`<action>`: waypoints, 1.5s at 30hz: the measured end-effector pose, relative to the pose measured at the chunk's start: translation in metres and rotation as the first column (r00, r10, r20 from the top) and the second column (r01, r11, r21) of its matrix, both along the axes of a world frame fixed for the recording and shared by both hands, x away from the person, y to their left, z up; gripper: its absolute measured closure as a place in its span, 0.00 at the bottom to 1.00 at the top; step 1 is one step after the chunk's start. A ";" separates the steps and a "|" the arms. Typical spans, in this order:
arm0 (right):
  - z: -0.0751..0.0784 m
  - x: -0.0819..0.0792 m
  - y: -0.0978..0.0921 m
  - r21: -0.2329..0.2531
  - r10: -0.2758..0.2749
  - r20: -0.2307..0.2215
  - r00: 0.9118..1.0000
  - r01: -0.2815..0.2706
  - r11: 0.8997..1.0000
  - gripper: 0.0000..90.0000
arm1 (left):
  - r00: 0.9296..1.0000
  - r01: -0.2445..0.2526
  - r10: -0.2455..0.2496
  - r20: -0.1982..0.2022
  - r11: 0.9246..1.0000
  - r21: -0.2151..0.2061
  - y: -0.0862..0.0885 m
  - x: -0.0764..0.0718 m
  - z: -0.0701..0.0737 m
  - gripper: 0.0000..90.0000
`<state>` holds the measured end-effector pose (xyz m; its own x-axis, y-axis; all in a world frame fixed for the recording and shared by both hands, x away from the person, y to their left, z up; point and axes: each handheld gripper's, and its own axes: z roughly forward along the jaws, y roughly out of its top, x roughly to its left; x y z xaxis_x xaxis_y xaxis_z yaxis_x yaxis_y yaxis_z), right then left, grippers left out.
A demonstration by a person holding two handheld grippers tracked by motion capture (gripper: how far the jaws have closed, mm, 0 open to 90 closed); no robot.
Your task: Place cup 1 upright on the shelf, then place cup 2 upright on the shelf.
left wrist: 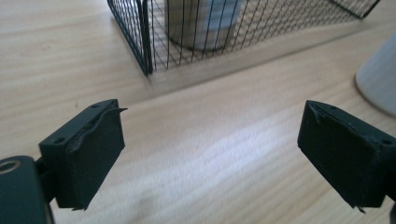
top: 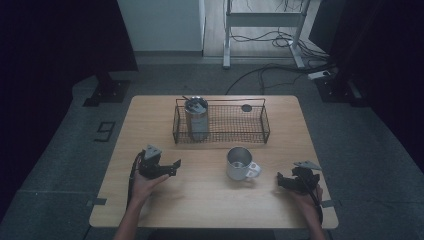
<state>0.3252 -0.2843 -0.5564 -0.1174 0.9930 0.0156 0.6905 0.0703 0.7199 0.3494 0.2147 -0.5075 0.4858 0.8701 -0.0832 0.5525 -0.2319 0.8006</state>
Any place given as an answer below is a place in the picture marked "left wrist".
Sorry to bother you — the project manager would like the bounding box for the white metal mug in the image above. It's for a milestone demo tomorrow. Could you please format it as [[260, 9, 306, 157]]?
[[355, 31, 396, 119]]

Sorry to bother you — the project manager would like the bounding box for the black wire mesh basket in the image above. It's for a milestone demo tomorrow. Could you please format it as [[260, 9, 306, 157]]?
[[106, 0, 382, 77]]

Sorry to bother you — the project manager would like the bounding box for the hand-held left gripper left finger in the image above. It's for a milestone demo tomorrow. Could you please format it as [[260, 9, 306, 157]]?
[[38, 98, 128, 211]]

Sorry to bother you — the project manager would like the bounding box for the stainless steel tumbler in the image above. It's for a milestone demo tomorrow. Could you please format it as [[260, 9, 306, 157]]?
[[165, 0, 244, 52]]

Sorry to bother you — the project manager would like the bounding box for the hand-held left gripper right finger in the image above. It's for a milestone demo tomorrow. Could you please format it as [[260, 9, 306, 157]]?
[[297, 99, 396, 213]]

